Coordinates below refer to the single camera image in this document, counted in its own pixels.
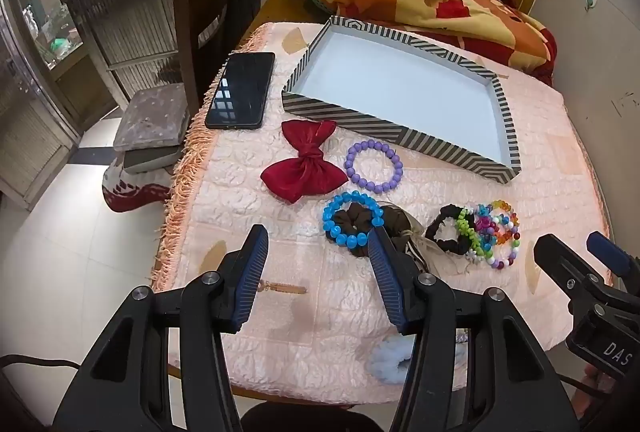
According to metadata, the multicolour round bead bracelet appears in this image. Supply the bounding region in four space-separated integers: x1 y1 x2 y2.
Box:
482 230 522 271

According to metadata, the rainbow orange bead bracelet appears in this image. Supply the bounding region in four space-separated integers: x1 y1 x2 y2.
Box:
487 199 522 246

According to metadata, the blue pink bead bracelet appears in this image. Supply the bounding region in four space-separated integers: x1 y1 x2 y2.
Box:
472 203 501 258

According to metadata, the light blue fluffy scrunchie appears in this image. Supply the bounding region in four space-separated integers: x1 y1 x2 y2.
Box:
368 335 467 384

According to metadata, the black scrunchie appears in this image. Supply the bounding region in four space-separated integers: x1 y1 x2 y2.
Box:
424 204 480 256

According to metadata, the brown scrunchie with bow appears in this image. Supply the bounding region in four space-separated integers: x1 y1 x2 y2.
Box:
331 202 465 277

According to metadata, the purple bead bracelet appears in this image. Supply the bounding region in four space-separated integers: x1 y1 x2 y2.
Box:
344 138 405 195

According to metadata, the red fabric bow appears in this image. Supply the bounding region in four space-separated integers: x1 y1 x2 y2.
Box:
260 120 347 204

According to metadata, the orange yellow red blanket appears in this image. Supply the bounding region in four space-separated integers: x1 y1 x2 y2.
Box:
314 0 558 85

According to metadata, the grey seat cushion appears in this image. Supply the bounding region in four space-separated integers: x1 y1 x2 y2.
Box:
113 83 189 152

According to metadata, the pink quilted table cover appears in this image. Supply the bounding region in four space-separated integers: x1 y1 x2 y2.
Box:
152 22 606 405

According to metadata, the striped white tray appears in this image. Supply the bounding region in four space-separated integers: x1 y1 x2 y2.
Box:
282 16 522 184

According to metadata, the black smartphone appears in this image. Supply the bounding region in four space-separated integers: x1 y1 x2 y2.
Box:
204 52 276 130

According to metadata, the dark wooden chair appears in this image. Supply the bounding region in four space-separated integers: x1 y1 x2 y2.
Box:
174 0 229 116

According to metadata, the black cable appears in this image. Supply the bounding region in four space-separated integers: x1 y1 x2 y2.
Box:
0 353 82 370

